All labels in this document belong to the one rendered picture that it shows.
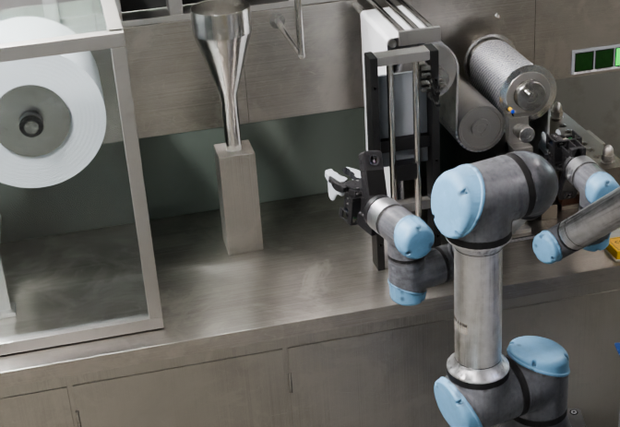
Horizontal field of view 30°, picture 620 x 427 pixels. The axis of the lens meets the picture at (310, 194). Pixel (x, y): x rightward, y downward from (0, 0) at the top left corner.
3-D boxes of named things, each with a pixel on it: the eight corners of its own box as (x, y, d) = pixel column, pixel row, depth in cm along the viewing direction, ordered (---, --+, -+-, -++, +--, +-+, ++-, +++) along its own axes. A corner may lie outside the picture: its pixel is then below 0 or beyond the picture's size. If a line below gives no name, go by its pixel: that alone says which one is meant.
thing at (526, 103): (529, 117, 283) (511, 98, 280) (526, 113, 285) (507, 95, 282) (552, 95, 282) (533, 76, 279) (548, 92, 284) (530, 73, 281)
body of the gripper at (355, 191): (336, 215, 248) (363, 237, 238) (339, 178, 245) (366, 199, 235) (367, 210, 251) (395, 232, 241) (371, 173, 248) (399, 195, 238)
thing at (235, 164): (220, 262, 288) (196, 43, 263) (212, 237, 301) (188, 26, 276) (275, 253, 291) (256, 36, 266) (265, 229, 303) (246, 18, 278)
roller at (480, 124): (459, 154, 286) (458, 109, 281) (426, 117, 309) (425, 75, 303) (504, 147, 288) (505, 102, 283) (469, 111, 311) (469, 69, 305)
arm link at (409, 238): (403, 268, 226) (402, 230, 222) (375, 246, 235) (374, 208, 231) (437, 258, 228) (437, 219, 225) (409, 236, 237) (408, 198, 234)
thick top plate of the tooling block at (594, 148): (567, 195, 294) (568, 174, 291) (508, 137, 329) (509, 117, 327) (625, 186, 297) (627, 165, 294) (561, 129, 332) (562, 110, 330)
